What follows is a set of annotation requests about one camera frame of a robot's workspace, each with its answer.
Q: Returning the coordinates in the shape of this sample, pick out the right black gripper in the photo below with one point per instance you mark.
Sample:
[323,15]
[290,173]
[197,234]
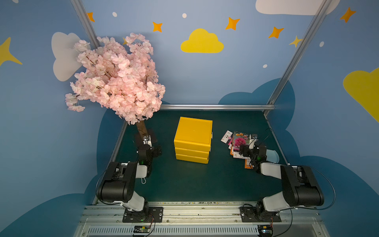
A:
[246,149]

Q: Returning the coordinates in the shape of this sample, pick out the orange white-label seed bag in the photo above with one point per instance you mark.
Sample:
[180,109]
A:
[248,164]

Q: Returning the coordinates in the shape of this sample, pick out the pink flower seed bag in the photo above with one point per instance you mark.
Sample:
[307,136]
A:
[227,137]
[239,139]

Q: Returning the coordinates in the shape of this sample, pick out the yellow drawer cabinet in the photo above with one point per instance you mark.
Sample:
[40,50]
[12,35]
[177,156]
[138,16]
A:
[192,140]

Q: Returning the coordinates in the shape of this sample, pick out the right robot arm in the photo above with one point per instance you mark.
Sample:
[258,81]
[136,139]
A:
[299,184]

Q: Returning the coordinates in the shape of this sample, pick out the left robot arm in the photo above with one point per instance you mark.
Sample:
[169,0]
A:
[117,185]

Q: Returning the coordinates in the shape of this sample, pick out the light blue right scoop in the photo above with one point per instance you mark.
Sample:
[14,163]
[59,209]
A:
[272,156]

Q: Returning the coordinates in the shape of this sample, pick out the back horizontal aluminium profile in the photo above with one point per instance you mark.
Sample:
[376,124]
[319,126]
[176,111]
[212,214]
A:
[206,107]

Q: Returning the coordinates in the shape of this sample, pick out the right controller board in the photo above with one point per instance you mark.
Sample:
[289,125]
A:
[265,231]

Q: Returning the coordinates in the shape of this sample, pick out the controller board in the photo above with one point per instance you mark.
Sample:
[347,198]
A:
[141,230]
[265,231]

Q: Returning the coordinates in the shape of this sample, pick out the left controller board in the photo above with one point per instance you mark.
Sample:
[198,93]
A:
[141,230]

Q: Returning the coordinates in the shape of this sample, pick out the pink cherry blossom tree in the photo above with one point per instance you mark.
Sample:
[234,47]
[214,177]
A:
[121,77]

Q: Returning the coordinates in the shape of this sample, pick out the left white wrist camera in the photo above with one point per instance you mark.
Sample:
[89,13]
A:
[147,140]

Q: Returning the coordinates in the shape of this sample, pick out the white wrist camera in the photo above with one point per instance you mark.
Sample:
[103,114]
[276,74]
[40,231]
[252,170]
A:
[147,140]
[252,139]

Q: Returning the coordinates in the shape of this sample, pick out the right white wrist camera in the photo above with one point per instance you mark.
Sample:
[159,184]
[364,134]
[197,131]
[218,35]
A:
[252,139]

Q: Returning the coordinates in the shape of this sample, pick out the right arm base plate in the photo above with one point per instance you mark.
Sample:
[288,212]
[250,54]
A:
[252,214]

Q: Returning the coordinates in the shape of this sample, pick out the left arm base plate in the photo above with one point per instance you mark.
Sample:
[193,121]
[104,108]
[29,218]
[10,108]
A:
[152,214]

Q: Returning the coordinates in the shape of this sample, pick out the aluminium mounting rail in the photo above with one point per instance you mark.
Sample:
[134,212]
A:
[198,219]

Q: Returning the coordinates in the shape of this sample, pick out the left corner aluminium post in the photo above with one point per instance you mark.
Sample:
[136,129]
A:
[86,23]

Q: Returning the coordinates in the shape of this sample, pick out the corner aluminium post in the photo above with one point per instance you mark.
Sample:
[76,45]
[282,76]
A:
[307,38]
[86,23]

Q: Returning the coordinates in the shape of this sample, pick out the right corner aluminium post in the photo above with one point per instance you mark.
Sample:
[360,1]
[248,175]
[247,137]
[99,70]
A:
[307,38]

